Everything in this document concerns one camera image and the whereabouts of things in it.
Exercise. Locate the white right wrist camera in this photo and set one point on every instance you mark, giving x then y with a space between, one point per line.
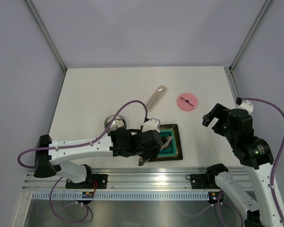
244 104

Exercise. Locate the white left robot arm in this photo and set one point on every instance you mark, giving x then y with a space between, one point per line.
56 158

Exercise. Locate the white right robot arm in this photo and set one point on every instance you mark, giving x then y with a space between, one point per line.
254 153

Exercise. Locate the right aluminium frame post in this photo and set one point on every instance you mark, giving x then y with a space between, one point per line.
251 33

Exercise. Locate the left aluminium frame post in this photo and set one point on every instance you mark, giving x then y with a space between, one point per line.
42 28

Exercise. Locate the aluminium frame post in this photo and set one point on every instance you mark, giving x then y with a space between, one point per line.
42 28
251 33

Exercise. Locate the black teal square plate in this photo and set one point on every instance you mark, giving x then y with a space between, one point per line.
173 152

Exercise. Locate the black round steel lunch box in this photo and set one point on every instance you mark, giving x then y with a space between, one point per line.
118 122

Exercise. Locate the aluminium mounting rail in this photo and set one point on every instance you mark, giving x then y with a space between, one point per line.
141 179

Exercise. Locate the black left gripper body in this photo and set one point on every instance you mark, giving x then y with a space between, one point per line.
151 154

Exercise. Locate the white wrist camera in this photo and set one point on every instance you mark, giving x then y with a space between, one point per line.
151 124
244 104

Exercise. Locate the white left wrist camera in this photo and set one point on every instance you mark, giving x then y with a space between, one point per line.
151 124

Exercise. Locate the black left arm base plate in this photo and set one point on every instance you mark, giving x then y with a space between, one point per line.
99 181

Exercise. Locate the white slotted cable duct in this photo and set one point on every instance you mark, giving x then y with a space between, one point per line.
122 196

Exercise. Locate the pink round lid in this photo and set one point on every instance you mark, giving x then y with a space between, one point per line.
187 102

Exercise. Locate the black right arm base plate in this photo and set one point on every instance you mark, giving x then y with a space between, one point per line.
199 181

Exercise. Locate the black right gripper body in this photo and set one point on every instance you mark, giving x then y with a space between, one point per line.
221 112

